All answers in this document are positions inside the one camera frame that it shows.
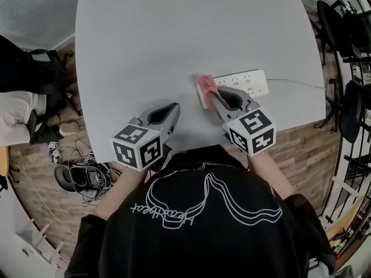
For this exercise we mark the beige shoe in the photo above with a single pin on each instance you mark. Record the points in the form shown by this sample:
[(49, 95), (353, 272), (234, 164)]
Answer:
[(69, 128)]

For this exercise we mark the black office chair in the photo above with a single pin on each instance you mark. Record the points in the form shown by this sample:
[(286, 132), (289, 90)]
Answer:
[(333, 25), (355, 109)]

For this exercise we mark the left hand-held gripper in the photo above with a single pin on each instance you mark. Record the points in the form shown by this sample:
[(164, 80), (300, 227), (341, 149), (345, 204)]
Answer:
[(136, 146)]

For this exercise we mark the black bag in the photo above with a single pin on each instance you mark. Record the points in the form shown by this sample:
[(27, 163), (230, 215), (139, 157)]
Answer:
[(29, 68)]

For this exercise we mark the small marker blocks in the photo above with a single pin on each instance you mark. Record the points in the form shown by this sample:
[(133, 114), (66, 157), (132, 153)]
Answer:
[(54, 150)]

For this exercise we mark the white rack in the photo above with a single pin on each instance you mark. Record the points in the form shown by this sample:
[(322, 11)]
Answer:
[(40, 242)]

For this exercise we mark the white fabric bundle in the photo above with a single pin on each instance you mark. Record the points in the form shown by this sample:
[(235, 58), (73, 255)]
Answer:
[(17, 111)]

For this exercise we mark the person's left forearm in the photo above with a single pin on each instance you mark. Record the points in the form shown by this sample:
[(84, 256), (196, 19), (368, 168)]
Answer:
[(127, 187)]

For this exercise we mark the black metal railing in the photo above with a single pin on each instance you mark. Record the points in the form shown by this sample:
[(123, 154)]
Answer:
[(347, 184)]

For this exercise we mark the pink cloth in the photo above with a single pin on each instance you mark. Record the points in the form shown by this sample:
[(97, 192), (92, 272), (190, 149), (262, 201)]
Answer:
[(207, 84)]

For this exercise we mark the person's black printed shirt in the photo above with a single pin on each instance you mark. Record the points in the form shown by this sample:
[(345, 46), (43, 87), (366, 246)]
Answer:
[(203, 236)]

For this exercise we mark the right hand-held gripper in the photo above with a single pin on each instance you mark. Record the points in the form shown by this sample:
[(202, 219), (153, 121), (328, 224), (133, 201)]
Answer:
[(252, 132)]

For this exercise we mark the person's right forearm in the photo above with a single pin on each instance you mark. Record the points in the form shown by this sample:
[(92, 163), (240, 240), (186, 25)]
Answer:
[(271, 175)]

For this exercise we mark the white power strip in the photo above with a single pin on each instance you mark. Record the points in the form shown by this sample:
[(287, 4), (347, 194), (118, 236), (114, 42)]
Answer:
[(246, 81)]

